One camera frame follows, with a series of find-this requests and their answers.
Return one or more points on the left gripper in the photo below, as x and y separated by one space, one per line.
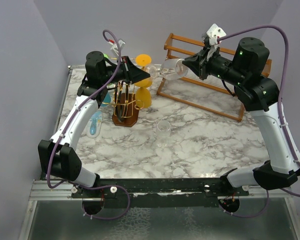
132 73

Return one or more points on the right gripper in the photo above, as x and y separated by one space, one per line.
200 65

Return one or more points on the orange wine glass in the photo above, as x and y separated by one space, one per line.
143 60
143 98

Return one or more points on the clear wine glass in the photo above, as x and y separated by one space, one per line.
171 69
163 131

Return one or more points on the orange wine glass front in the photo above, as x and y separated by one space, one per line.
143 98

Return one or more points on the blue plastic wine glass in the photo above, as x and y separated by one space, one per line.
107 100

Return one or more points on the clear wine glass front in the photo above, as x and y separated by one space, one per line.
163 131

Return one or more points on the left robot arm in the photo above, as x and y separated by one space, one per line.
57 155

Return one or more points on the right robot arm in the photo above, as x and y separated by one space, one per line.
281 170

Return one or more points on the wooden shelf rack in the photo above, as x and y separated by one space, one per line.
241 73

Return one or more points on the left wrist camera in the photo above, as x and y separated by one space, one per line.
114 47

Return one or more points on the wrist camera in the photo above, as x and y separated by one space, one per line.
211 39
114 47

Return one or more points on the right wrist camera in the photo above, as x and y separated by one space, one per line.
211 39

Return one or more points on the gold wire wine glass rack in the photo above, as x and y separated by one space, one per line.
125 112

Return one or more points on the black mounting rail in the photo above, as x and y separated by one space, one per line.
174 192

